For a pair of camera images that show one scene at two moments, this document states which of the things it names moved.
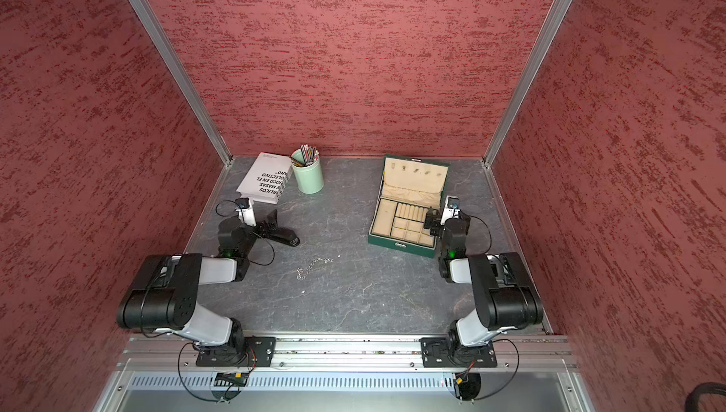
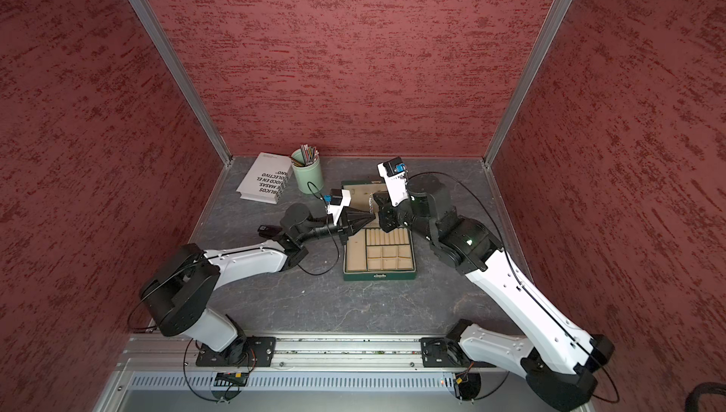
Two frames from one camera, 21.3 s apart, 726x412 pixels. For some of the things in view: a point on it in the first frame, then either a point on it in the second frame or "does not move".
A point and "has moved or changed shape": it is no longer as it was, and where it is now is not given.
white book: [267, 178] does not move
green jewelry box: [408, 187] has moved or changed shape
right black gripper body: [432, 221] to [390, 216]
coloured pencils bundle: [309, 155] does not move
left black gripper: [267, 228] to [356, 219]
